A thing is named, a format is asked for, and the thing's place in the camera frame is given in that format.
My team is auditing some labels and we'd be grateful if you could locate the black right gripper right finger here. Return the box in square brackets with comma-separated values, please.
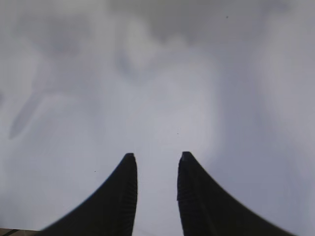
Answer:
[177, 151, 291, 236]

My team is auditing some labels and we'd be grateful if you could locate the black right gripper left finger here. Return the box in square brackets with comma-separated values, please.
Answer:
[38, 153, 137, 236]

